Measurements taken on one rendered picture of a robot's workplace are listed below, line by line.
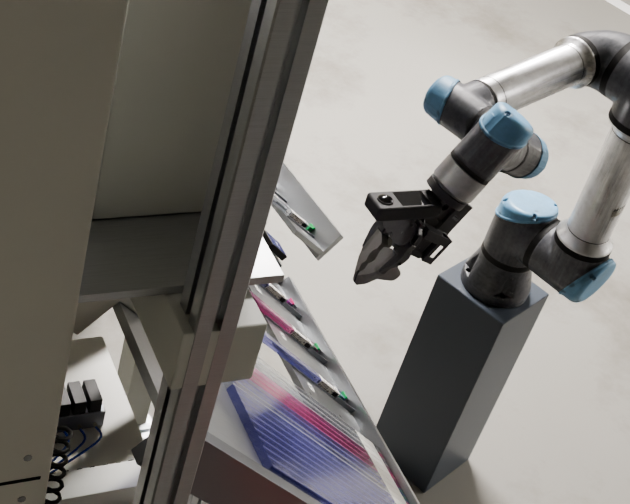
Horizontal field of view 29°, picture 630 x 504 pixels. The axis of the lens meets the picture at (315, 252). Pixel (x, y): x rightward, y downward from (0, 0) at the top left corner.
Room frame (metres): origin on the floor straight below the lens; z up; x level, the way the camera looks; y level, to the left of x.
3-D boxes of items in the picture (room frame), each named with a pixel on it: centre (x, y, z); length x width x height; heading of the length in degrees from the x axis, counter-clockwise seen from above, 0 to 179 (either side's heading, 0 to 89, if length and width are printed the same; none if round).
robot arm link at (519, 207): (2.07, -0.39, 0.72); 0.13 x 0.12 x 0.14; 54
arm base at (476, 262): (2.07, -0.39, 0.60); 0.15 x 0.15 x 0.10
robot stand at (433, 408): (2.07, -0.39, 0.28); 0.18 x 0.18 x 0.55; 58
